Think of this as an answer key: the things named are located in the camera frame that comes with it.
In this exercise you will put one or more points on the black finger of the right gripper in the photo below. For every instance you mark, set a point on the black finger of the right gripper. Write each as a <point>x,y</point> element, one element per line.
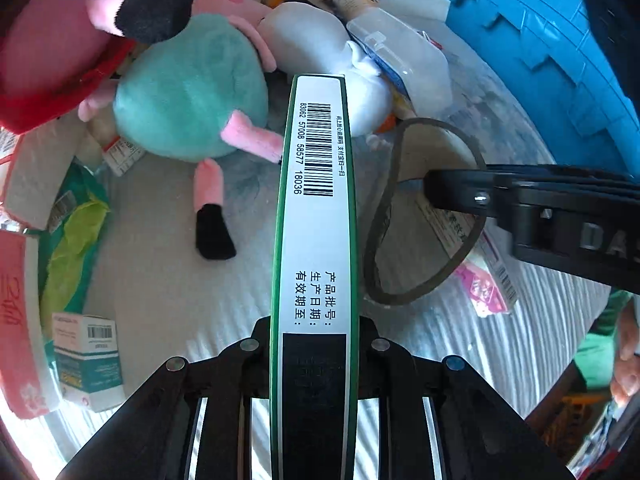
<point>558,173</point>
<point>473,191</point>

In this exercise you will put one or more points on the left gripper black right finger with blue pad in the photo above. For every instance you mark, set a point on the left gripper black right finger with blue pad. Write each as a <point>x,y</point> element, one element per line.
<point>441,420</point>

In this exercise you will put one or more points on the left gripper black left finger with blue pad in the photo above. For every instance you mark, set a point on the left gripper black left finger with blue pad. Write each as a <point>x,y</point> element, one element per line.
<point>151,436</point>

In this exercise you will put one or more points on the green white box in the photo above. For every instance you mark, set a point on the green white box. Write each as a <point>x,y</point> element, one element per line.
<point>314,334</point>

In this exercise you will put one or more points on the pink white small box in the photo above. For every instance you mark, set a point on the pink white small box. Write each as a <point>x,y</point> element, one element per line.
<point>482,272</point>

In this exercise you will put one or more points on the teal white medicine box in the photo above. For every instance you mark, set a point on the teal white medicine box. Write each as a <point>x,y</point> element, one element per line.
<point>87,361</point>

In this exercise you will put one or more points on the clear tape roll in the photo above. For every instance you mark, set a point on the clear tape roll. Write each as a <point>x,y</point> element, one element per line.
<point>437,240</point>

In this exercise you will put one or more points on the pink open tissue pack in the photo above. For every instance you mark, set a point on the pink open tissue pack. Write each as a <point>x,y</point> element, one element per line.
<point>26,379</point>

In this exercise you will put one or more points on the clear plastic case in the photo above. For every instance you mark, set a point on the clear plastic case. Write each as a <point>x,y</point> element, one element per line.
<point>413,64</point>

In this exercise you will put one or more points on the blue plastic crate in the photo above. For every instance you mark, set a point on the blue plastic crate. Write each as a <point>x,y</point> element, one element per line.
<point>544,52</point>

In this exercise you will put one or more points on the green snack packet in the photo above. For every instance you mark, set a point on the green snack packet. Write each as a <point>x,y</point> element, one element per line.
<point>68,245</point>

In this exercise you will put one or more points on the pink tissue pack with barcode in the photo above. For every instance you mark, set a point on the pink tissue pack with barcode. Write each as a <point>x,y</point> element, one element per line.
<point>34,165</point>

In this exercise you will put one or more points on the small pig plush teal dress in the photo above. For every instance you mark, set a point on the small pig plush teal dress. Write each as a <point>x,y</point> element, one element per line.
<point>196,93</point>

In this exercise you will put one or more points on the pig plush red dress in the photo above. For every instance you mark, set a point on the pig plush red dress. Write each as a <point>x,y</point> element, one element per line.
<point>56,53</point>

